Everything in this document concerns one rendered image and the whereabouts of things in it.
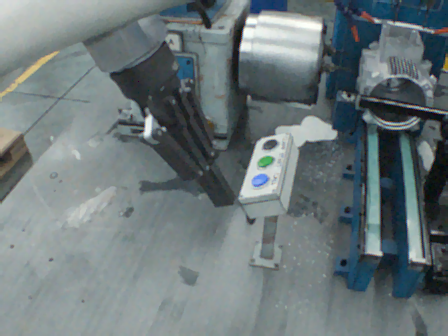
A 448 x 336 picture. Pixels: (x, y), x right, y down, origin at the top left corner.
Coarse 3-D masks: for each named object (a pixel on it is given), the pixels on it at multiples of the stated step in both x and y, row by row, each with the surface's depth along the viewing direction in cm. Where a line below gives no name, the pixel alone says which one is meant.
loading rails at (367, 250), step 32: (416, 160) 96; (384, 192) 102; (416, 192) 90; (352, 224) 96; (416, 224) 82; (352, 256) 86; (384, 256) 87; (416, 256) 76; (352, 288) 84; (416, 288) 79
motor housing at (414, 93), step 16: (368, 64) 104; (384, 64) 101; (400, 64) 95; (368, 80) 100; (416, 80) 94; (384, 96) 115; (400, 96) 114; (416, 96) 107; (432, 96) 95; (368, 112) 103; (384, 112) 109; (400, 128) 103
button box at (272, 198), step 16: (256, 144) 81; (288, 144) 76; (256, 160) 76; (288, 160) 75; (272, 176) 70; (288, 176) 73; (240, 192) 71; (256, 192) 69; (272, 192) 67; (288, 192) 72; (256, 208) 70; (272, 208) 69
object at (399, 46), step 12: (384, 24) 105; (384, 36) 101; (396, 36) 106; (408, 36) 105; (384, 48) 99; (396, 48) 98; (408, 48) 97; (420, 48) 96; (384, 60) 101; (396, 60) 100; (420, 60) 98
